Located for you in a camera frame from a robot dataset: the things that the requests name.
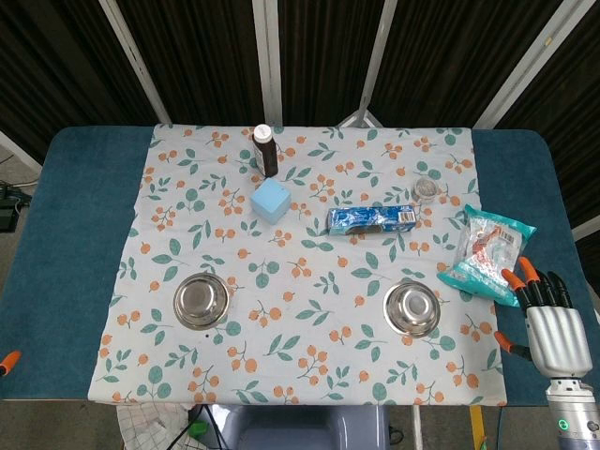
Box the teal table cover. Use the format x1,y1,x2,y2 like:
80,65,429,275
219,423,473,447
0,125,600,405

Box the clear round plastic container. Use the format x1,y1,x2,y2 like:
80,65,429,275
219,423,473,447
411,176,441,203

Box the white partition frame post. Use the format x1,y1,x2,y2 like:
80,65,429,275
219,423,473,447
0,130,43,173
251,0,283,127
472,0,593,128
571,218,600,241
358,0,399,113
97,0,173,125

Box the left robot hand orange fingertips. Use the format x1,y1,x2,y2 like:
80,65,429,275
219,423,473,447
0,350,23,377

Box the white tripod stand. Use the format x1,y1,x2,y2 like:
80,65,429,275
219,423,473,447
337,96,386,128

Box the brown bottle white cap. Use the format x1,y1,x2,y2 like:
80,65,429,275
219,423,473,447
252,124,280,178

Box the floral print tablecloth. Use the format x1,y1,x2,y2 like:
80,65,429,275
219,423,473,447
88,122,510,407

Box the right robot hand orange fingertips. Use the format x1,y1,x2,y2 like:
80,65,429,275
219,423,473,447
494,256,594,379

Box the teal snack bag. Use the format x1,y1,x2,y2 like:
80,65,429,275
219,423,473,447
436,203,538,308

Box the blue cookie box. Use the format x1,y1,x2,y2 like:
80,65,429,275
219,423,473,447
326,204,418,236

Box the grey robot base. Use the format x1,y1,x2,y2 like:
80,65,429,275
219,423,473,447
224,404,390,450

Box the light blue cube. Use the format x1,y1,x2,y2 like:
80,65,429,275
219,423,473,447
249,177,292,225

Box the black power strip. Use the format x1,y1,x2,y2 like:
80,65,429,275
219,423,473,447
0,185,30,232

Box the small stainless steel bowl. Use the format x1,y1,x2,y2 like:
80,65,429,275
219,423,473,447
382,280,443,338
172,273,233,330

